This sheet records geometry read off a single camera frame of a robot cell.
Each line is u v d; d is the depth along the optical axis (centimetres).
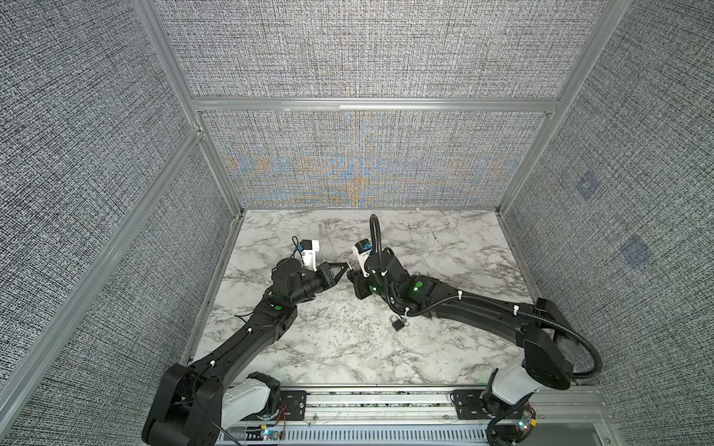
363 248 69
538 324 43
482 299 49
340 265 76
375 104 87
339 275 75
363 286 69
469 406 74
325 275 69
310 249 73
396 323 88
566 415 73
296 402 73
